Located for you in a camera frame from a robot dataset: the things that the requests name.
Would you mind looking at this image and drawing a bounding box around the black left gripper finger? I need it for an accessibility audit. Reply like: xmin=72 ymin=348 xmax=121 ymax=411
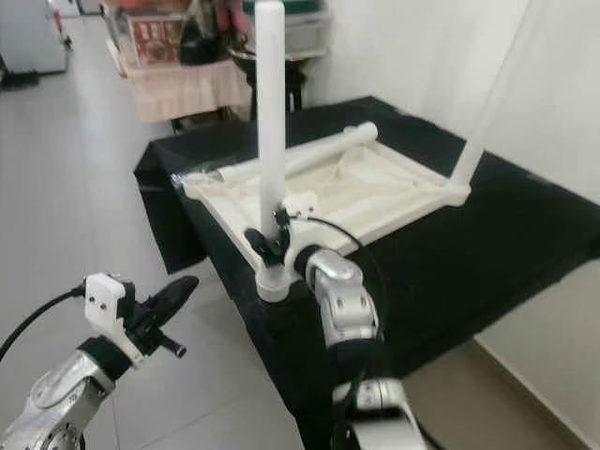
xmin=136 ymin=281 xmax=181 ymax=334
xmin=148 ymin=275 xmax=201 ymax=338

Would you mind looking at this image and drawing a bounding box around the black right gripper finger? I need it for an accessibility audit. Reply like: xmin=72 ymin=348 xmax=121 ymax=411
xmin=244 ymin=228 xmax=284 ymax=266

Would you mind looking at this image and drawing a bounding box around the white plastic table leg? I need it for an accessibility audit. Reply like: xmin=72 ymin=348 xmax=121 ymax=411
xmin=217 ymin=122 xmax=379 ymax=184
xmin=255 ymin=2 xmax=290 ymax=303
xmin=450 ymin=0 xmax=540 ymax=187

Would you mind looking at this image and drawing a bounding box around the white chest appliance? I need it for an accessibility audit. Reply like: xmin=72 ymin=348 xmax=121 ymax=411
xmin=0 ymin=0 xmax=71 ymax=76

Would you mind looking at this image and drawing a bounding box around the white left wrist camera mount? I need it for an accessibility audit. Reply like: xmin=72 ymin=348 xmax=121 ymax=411
xmin=84 ymin=274 xmax=142 ymax=362

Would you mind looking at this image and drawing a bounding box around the black wok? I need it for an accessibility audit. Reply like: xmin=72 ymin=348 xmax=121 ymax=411
xmin=230 ymin=47 xmax=310 ymax=85

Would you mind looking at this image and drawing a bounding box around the black tablecloth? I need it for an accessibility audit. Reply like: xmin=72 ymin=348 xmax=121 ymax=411
xmin=134 ymin=97 xmax=600 ymax=450

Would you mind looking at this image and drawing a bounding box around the black bag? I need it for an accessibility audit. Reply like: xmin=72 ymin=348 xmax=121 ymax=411
xmin=178 ymin=0 xmax=231 ymax=67

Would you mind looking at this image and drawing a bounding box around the white plastic table top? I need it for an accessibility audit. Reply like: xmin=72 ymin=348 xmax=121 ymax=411
xmin=183 ymin=141 xmax=472 ymax=303

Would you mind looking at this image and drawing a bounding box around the clear plastic container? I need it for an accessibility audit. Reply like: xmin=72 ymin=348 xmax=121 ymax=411
xmin=286 ymin=11 xmax=329 ymax=53

